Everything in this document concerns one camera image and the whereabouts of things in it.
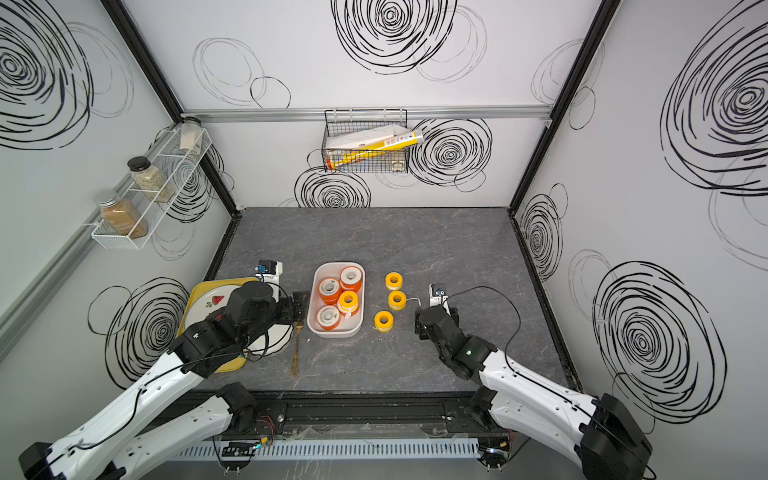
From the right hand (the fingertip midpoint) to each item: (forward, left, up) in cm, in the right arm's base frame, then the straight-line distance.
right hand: (429, 310), depth 82 cm
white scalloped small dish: (-16, +35, +17) cm, 42 cm away
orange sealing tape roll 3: (+1, +30, -7) cm, 31 cm away
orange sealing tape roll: (+13, +24, -5) cm, 27 cm away
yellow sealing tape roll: (+5, +24, -5) cm, 25 cm away
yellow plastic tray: (+9, +74, -7) cm, 75 cm away
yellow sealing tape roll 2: (+14, +10, -8) cm, 19 cm away
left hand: (-2, +34, +12) cm, 36 cm away
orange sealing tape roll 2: (+8, +30, -4) cm, 31 cm away
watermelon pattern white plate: (+6, +68, -7) cm, 69 cm away
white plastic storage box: (-2, +23, -8) cm, 24 cm away
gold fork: (-13, +37, -10) cm, 41 cm away
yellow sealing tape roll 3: (+7, +9, -8) cm, 14 cm away
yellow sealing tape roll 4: (0, +13, -8) cm, 15 cm away
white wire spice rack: (+38, +80, +20) cm, 90 cm away
